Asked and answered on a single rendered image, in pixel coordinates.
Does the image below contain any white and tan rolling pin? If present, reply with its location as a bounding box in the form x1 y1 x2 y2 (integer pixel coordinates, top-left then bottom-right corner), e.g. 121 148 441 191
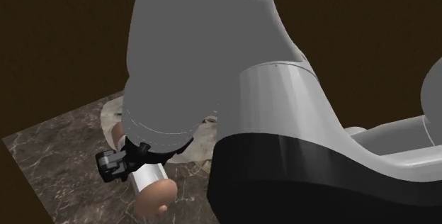
111 121 179 217

